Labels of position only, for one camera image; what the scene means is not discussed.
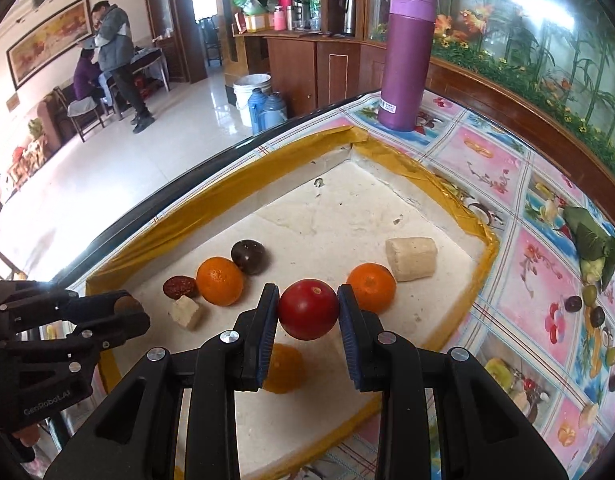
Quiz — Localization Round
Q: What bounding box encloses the green leafy vegetable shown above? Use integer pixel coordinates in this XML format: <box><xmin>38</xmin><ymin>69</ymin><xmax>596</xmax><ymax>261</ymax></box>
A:
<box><xmin>561</xmin><ymin>206</ymin><xmax>615</xmax><ymax>291</ymax></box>

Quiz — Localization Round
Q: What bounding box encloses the framed wall painting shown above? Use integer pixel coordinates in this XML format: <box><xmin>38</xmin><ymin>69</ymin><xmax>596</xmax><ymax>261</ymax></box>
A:
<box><xmin>6</xmin><ymin>0</ymin><xmax>95</xmax><ymax>91</ymax></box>

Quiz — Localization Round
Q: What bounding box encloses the grey blue thermos flask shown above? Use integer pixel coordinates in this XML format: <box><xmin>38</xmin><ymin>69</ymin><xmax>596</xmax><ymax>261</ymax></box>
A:
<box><xmin>261</xmin><ymin>92</ymin><xmax>288</xmax><ymax>128</ymax></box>

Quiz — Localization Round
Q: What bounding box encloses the white foam tray yellow tape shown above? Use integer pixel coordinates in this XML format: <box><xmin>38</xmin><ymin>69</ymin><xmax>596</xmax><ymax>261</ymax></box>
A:
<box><xmin>84</xmin><ymin>125</ymin><xmax>501</xmax><ymax>480</ymax></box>

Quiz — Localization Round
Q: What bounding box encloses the large orange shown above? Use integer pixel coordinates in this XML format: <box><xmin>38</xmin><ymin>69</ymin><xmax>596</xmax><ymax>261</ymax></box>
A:
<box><xmin>346</xmin><ymin>263</ymin><xmax>397</xmax><ymax>313</ymax></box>

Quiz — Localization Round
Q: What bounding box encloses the black thermos jug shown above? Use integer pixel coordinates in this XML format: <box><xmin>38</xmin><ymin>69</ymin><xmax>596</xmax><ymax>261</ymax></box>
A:
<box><xmin>292</xmin><ymin>0</ymin><xmax>313</xmax><ymax>31</ymax></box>

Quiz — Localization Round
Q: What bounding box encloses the white plastic bucket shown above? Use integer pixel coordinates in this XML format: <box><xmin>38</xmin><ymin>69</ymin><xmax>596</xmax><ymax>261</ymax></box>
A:
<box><xmin>232</xmin><ymin>74</ymin><xmax>273</xmax><ymax>128</ymax></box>

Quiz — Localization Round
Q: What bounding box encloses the purple thermos bottle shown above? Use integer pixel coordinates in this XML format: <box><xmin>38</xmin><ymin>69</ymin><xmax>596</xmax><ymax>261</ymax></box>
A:
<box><xmin>377</xmin><ymin>0</ymin><xmax>437</xmax><ymax>133</ymax></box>

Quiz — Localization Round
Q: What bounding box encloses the person's left hand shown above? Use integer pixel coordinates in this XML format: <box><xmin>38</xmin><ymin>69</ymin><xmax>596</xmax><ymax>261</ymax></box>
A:
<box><xmin>10</xmin><ymin>425</ymin><xmax>40</xmax><ymax>463</ymax></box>

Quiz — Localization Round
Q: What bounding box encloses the wooden chair grey cushion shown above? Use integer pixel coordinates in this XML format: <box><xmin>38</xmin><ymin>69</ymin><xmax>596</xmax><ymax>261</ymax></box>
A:
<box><xmin>52</xmin><ymin>85</ymin><xmax>106</xmax><ymax>143</ymax></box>

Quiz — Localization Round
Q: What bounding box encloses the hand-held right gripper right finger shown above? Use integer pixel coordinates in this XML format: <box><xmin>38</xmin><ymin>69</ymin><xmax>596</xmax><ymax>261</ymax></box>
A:
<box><xmin>337</xmin><ymin>283</ymin><xmax>571</xmax><ymax>480</ymax></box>

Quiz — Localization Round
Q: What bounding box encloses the small beige cube piece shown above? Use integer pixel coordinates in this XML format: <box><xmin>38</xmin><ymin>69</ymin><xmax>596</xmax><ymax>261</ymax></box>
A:
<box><xmin>168</xmin><ymin>295</ymin><xmax>204</xmax><ymax>331</ymax></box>

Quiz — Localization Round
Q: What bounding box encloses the dark steel thermos jug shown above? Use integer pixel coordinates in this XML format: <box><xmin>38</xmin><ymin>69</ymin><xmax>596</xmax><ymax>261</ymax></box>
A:
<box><xmin>341</xmin><ymin>0</ymin><xmax>358</xmax><ymax>37</ymax></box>

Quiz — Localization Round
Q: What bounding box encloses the beige cylindrical root piece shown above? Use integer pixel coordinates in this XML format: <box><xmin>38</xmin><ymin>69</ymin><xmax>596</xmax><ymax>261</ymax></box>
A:
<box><xmin>386</xmin><ymin>236</ymin><xmax>438</xmax><ymax>282</ymax></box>

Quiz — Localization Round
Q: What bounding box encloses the small orange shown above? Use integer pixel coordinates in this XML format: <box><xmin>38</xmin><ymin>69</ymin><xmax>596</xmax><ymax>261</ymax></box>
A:
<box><xmin>196</xmin><ymin>256</ymin><xmax>244</xmax><ymax>307</ymax></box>

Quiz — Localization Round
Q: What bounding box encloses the wooden sideboard cabinet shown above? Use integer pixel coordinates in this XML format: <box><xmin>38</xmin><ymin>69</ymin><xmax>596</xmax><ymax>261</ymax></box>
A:
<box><xmin>232</xmin><ymin>30</ymin><xmax>388</xmax><ymax>111</ymax></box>

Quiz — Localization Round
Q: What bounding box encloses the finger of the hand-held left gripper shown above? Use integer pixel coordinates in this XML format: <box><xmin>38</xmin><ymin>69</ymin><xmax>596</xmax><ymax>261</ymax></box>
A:
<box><xmin>0</xmin><ymin>282</ymin><xmax>151</xmax><ymax>337</ymax></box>
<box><xmin>0</xmin><ymin>329</ymin><xmax>138</xmax><ymax>381</ymax></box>

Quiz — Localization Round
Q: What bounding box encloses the red date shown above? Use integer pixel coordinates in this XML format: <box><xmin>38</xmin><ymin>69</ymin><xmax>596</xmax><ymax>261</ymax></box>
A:
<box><xmin>162</xmin><ymin>276</ymin><xmax>195</xmax><ymax>298</ymax></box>

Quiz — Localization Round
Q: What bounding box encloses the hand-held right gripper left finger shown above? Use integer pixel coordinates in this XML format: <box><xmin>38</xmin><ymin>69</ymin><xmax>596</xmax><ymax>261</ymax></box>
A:
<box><xmin>43</xmin><ymin>282</ymin><xmax>280</xmax><ymax>480</ymax></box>

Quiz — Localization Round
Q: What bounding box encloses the red tomato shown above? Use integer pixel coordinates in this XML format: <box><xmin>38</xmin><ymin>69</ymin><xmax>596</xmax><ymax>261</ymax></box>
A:
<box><xmin>278</xmin><ymin>279</ymin><xmax>341</xmax><ymax>342</ymax></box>

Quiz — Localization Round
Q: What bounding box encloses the large dark purple plum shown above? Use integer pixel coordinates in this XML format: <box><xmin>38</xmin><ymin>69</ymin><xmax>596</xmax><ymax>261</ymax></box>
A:
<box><xmin>230</xmin><ymin>240</ymin><xmax>265</xmax><ymax>276</ymax></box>

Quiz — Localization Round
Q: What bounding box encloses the decorated glass display cabinet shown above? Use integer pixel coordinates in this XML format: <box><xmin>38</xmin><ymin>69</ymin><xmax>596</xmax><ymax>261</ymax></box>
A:
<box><xmin>367</xmin><ymin>0</ymin><xmax>615</xmax><ymax>201</ymax></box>

